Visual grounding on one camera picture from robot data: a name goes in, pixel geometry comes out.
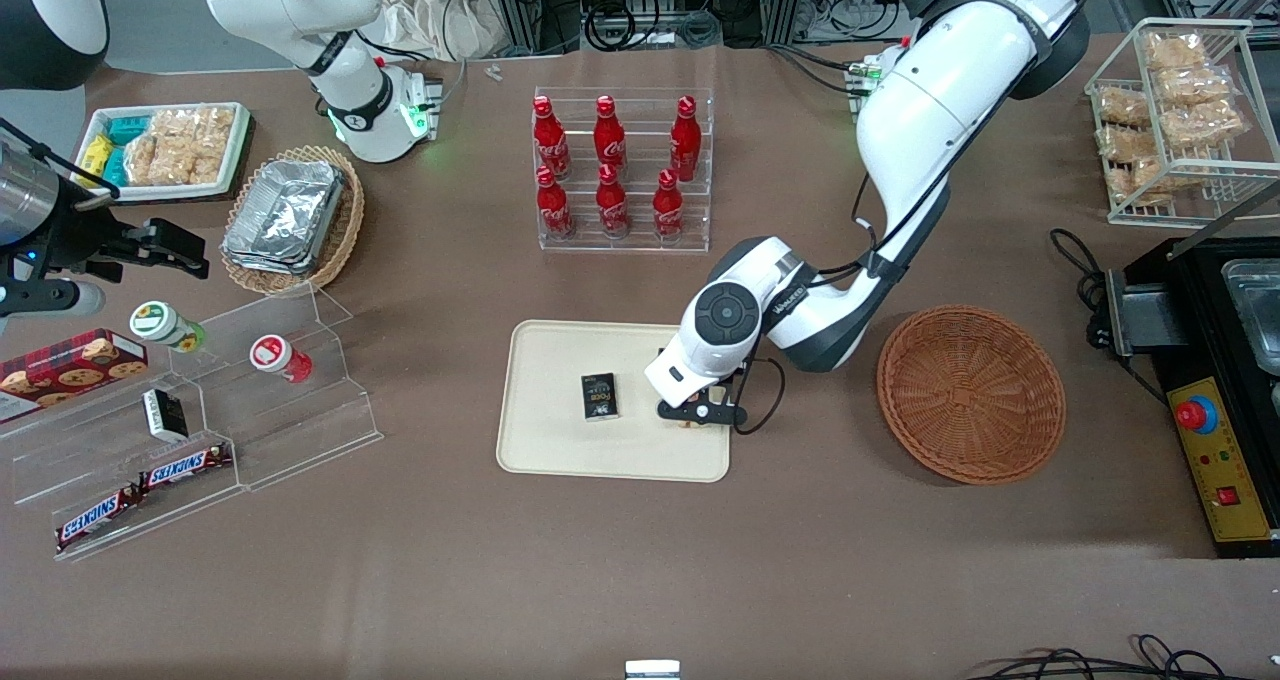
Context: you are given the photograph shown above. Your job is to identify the white cloth bag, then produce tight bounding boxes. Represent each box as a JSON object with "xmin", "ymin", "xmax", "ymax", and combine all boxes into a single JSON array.
[{"xmin": 378, "ymin": 0, "xmax": 481, "ymax": 61}]

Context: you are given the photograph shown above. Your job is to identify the white wire basket rack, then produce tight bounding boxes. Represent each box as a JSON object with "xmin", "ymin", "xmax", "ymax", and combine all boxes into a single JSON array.
[{"xmin": 1085, "ymin": 18, "xmax": 1280, "ymax": 227}]

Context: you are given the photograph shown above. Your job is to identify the oval wicker basket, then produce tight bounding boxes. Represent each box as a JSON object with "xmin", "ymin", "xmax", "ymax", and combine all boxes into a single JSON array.
[{"xmin": 220, "ymin": 145, "xmax": 366, "ymax": 296}]

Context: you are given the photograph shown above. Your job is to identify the red cola bottle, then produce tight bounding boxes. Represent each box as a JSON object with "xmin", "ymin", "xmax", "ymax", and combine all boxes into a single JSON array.
[
  {"xmin": 670, "ymin": 95, "xmax": 703, "ymax": 181},
  {"xmin": 653, "ymin": 168, "xmax": 685, "ymax": 241},
  {"xmin": 596, "ymin": 163, "xmax": 631, "ymax": 239},
  {"xmin": 593, "ymin": 95, "xmax": 627, "ymax": 176},
  {"xmin": 532, "ymin": 95, "xmax": 571, "ymax": 181},
  {"xmin": 535, "ymin": 165, "xmax": 576, "ymax": 241}
]

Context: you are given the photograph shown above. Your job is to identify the white rectangular snack tray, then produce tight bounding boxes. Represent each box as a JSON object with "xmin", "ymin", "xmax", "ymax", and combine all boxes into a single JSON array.
[{"xmin": 75, "ymin": 102, "xmax": 253, "ymax": 204}]

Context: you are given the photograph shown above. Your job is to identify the cream plastic serving tray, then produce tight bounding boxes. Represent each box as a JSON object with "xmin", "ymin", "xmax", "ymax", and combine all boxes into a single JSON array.
[{"xmin": 497, "ymin": 320, "xmax": 733, "ymax": 483}]

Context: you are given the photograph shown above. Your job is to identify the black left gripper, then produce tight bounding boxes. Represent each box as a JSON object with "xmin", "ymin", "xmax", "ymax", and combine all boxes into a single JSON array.
[{"xmin": 655, "ymin": 380, "xmax": 749, "ymax": 433}]

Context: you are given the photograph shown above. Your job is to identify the red tartan cookie box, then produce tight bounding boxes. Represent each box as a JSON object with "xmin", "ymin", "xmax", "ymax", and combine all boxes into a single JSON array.
[{"xmin": 0, "ymin": 328, "xmax": 151, "ymax": 423}]

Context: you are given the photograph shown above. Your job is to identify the red lidded yogurt cup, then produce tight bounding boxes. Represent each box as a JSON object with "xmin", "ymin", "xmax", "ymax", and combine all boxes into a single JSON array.
[{"xmin": 249, "ymin": 334, "xmax": 314, "ymax": 384}]

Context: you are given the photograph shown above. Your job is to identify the black heating appliance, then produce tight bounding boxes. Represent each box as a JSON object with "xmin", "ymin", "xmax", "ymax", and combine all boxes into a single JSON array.
[{"xmin": 1105, "ymin": 180, "xmax": 1280, "ymax": 561}]

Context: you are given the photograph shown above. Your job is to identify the black cable bundle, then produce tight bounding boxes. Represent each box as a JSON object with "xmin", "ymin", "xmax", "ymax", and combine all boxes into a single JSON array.
[{"xmin": 585, "ymin": 0, "xmax": 771, "ymax": 51}]

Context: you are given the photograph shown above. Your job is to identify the clear acrylic bottle rack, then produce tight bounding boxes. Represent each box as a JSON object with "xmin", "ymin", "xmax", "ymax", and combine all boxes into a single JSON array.
[{"xmin": 532, "ymin": 86, "xmax": 716, "ymax": 254}]

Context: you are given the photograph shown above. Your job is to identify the Snickers chocolate bar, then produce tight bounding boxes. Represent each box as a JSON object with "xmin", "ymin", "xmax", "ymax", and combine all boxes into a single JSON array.
[
  {"xmin": 55, "ymin": 487, "xmax": 146, "ymax": 553},
  {"xmin": 137, "ymin": 442, "xmax": 234, "ymax": 491}
]

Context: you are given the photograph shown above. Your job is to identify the small black white box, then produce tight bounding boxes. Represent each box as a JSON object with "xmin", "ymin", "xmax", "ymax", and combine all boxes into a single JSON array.
[{"xmin": 142, "ymin": 388, "xmax": 189, "ymax": 443}]

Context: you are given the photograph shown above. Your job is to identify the clear fried snack bag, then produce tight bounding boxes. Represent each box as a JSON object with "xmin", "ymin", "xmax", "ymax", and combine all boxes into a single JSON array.
[
  {"xmin": 1100, "ymin": 123, "xmax": 1156, "ymax": 161},
  {"xmin": 1155, "ymin": 65, "xmax": 1236, "ymax": 106},
  {"xmin": 1145, "ymin": 32, "xmax": 1209, "ymax": 71},
  {"xmin": 1115, "ymin": 157, "xmax": 1186, "ymax": 206},
  {"xmin": 1160, "ymin": 100, "xmax": 1249, "ymax": 149},
  {"xmin": 1098, "ymin": 85, "xmax": 1151, "ymax": 126}
]

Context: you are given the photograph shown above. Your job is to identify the steel pan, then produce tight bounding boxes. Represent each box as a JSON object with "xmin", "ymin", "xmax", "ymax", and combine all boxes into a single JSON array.
[{"xmin": 1222, "ymin": 258, "xmax": 1280, "ymax": 351}]

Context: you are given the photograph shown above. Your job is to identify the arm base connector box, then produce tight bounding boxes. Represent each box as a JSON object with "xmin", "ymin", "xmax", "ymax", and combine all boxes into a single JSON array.
[
  {"xmin": 845, "ymin": 45, "xmax": 891, "ymax": 121},
  {"xmin": 400, "ymin": 68, "xmax": 444, "ymax": 143}
]

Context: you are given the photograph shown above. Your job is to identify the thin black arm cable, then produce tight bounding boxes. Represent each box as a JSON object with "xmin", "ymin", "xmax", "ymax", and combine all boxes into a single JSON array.
[{"xmin": 0, "ymin": 118, "xmax": 123, "ymax": 201}]

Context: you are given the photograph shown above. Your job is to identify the black appliance power cable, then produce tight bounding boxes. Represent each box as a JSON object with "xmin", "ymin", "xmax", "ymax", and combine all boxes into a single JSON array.
[{"xmin": 1050, "ymin": 228, "xmax": 1171, "ymax": 406}]

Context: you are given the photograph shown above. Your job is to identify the aluminium frame rack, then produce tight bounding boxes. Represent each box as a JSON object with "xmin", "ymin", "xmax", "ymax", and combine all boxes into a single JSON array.
[
  {"xmin": 485, "ymin": 0, "xmax": 586, "ymax": 56},
  {"xmin": 765, "ymin": 0, "xmax": 813, "ymax": 46}
]

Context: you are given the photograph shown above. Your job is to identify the green sunflower lidded cup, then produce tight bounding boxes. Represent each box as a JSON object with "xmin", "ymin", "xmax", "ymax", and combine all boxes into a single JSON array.
[{"xmin": 130, "ymin": 300, "xmax": 208, "ymax": 353}]

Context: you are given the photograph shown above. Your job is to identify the black flat packet box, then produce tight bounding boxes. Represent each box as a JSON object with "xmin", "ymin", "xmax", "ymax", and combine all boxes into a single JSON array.
[{"xmin": 580, "ymin": 372, "xmax": 621, "ymax": 423}]

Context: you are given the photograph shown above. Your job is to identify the black floor cables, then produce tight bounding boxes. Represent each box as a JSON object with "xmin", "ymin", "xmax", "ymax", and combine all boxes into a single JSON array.
[{"xmin": 970, "ymin": 635, "xmax": 1280, "ymax": 680}]

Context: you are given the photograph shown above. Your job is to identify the round wicker basket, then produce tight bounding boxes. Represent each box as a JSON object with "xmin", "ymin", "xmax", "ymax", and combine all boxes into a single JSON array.
[{"xmin": 877, "ymin": 305, "xmax": 1067, "ymax": 485}]

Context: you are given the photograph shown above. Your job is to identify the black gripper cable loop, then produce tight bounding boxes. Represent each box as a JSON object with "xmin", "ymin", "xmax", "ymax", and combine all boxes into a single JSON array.
[{"xmin": 740, "ymin": 358, "xmax": 788, "ymax": 436}]

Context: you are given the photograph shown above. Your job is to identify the clear rice cracker bag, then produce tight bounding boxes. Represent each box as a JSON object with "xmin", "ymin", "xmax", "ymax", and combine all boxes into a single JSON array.
[
  {"xmin": 150, "ymin": 110, "xmax": 206, "ymax": 159},
  {"xmin": 125, "ymin": 135, "xmax": 166, "ymax": 187},
  {"xmin": 195, "ymin": 108, "xmax": 236, "ymax": 186}
]

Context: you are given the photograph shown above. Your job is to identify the aluminium foil container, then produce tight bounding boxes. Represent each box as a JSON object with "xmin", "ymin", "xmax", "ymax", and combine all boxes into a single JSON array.
[
  {"xmin": 222, "ymin": 160, "xmax": 346, "ymax": 261},
  {"xmin": 225, "ymin": 245, "xmax": 321, "ymax": 277}
]

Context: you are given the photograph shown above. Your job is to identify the clear acrylic stepped display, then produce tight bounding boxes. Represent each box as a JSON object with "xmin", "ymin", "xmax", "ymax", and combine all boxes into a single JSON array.
[{"xmin": 0, "ymin": 282, "xmax": 384, "ymax": 563}]

